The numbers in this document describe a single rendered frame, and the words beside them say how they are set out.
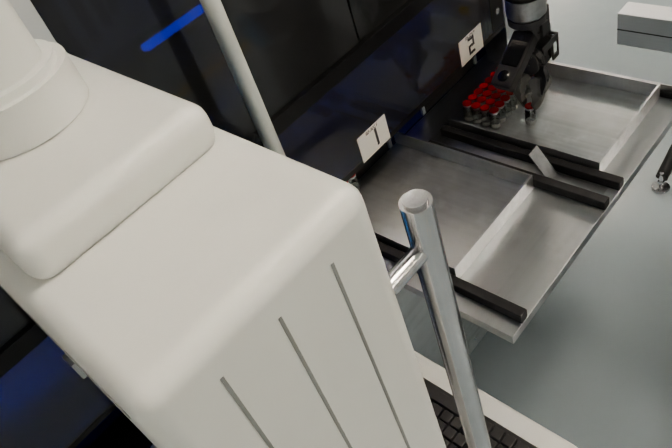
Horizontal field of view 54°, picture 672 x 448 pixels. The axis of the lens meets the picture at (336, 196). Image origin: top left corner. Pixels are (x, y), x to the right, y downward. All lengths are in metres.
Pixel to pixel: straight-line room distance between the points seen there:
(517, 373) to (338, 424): 1.64
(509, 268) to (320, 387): 0.79
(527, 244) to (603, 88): 0.47
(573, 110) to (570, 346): 0.88
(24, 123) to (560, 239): 0.95
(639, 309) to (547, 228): 1.02
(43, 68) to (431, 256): 0.30
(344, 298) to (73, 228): 0.17
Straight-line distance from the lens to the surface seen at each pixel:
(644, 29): 2.45
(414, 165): 1.42
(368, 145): 1.28
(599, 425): 2.02
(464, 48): 1.47
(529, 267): 1.19
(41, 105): 0.48
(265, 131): 0.98
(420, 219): 0.47
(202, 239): 0.40
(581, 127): 1.45
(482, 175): 1.36
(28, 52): 0.50
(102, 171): 0.43
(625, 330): 2.19
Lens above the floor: 1.80
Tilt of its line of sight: 41 degrees down
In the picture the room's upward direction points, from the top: 20 degrees counter-clockwise
